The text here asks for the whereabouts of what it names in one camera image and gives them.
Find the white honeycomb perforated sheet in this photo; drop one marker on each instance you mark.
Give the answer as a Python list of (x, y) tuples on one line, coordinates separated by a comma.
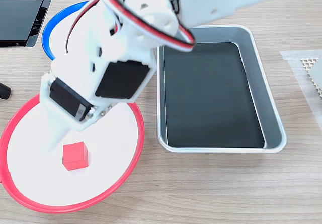
[(310, 65)]

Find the silver metal tray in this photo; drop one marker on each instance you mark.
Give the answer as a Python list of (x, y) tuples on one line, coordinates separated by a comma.
[(266, 103)]

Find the blue-rimmed white dish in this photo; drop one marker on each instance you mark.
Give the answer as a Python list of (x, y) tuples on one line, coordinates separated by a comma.
[(46, 37)]

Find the red-rimmed white dish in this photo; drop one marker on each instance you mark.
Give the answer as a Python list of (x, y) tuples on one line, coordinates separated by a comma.
[(113, 158)]

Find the red cube block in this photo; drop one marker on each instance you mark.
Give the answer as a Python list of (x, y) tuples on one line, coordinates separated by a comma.
[(75, 156)]

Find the black tray liner mat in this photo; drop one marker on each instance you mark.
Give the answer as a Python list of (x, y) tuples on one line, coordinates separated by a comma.
[(211, 95)]

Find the black flat panel device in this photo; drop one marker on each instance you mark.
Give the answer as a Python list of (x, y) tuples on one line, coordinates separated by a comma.
[(17, 15)]

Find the black rounded object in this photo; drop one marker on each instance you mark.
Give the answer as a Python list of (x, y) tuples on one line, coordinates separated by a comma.
[(4, 90)]

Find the clear plastic sheet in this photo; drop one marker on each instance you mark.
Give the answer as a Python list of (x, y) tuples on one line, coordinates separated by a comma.
[(302, 93)]

